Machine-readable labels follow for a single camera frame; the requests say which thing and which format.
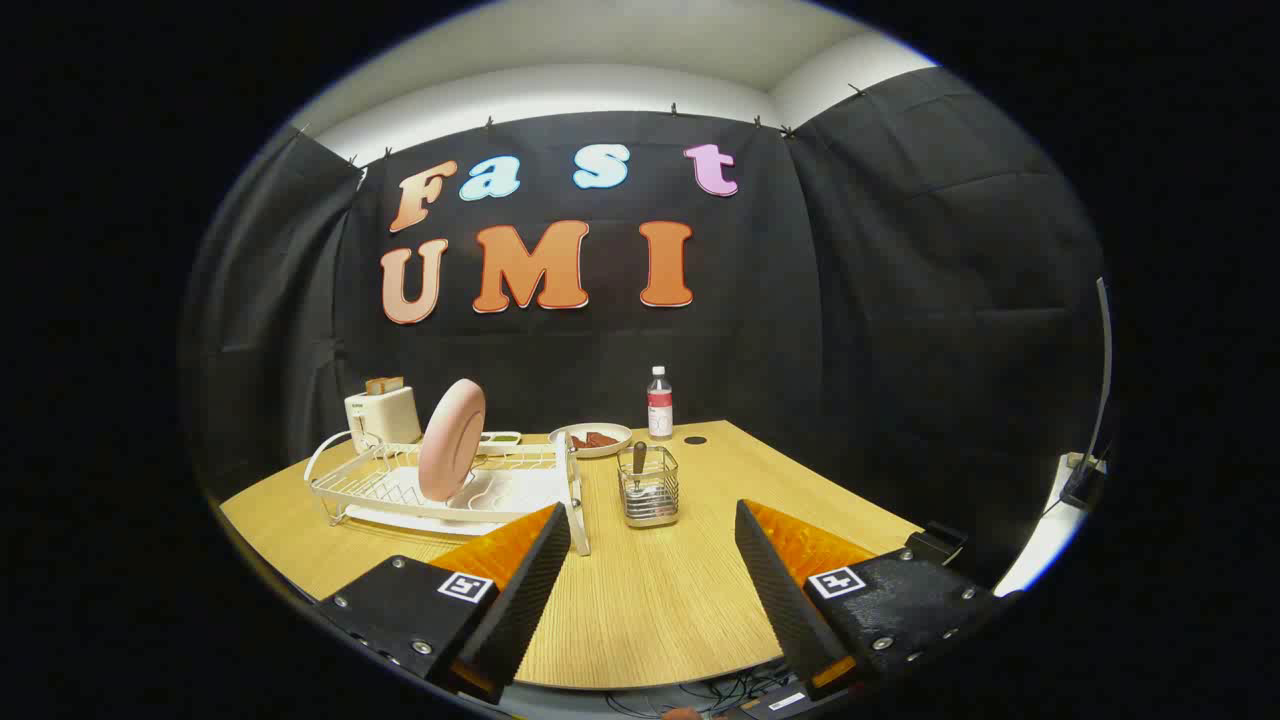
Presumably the white drip tray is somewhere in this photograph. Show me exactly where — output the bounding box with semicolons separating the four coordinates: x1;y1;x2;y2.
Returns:
345;465;573;536

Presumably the metal wire basket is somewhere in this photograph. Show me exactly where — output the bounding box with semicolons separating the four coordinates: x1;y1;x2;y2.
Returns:
616;445;681;529

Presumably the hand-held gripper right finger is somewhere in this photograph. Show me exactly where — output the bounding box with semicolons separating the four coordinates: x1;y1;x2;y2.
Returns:
735;500;1001;701

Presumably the black table clamp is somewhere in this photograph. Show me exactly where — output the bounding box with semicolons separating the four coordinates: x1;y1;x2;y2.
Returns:
905;522;968;566

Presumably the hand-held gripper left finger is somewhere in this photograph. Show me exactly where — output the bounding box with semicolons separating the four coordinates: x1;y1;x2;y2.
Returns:
318;502;572;704

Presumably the white toaster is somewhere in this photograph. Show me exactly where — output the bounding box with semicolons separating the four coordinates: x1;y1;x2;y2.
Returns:
344;385;423;453

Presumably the white wire dish rack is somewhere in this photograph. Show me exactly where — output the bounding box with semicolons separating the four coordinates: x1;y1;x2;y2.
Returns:
304;430;591;557

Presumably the black backdrop cloth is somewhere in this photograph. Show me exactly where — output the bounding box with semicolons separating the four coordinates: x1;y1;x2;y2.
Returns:
180;68;1106;591

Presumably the pink plate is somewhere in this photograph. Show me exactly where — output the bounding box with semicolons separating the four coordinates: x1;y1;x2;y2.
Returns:
418;378;487;503

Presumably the clear water bottle red label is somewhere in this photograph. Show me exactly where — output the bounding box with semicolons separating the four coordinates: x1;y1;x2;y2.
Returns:
647;366;674;441

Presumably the black cable bundle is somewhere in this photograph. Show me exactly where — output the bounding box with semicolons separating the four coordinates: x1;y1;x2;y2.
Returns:
600;670;801;717

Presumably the white round plate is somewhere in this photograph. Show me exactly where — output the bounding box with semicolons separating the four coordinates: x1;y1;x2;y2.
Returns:
549;422;634;459

